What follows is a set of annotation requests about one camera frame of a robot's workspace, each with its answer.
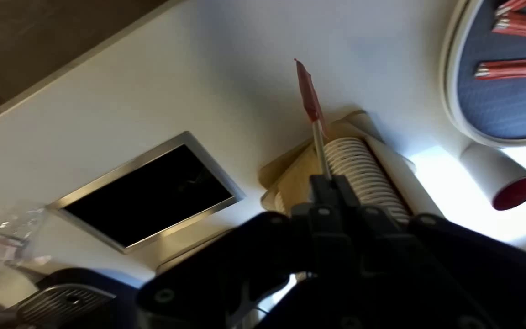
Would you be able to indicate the orange packet back on tray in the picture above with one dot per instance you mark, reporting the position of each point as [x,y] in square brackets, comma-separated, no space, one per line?
[510,5]

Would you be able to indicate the round white lazy susan tray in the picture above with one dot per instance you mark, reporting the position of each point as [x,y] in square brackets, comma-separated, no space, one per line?
[490,111]

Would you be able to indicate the steel trash chute opening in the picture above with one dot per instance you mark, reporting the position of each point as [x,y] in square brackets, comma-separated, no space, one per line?
[169,186]

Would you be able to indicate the white paper cup stack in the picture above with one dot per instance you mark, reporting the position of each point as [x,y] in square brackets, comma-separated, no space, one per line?
[380,177]

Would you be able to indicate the black coffee machine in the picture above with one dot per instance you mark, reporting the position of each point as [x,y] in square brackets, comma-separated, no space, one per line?
[74,297]

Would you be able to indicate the packet with wooden stirrer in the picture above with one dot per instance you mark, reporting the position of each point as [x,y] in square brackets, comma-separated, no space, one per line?
[311,104]

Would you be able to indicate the clear plastic cup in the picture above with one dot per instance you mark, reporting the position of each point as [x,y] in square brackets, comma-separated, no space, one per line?
[17,232]

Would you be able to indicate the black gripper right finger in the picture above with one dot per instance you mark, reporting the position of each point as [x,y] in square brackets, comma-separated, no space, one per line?
[399,275]

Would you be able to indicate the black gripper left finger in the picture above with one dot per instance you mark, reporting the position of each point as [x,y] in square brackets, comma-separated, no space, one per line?
[331,254]

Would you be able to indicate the orange packet front on tray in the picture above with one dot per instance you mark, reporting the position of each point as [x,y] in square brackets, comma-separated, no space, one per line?
[499,69]

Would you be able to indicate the white mug red inside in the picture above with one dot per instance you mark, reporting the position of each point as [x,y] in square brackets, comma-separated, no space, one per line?
[496,173]

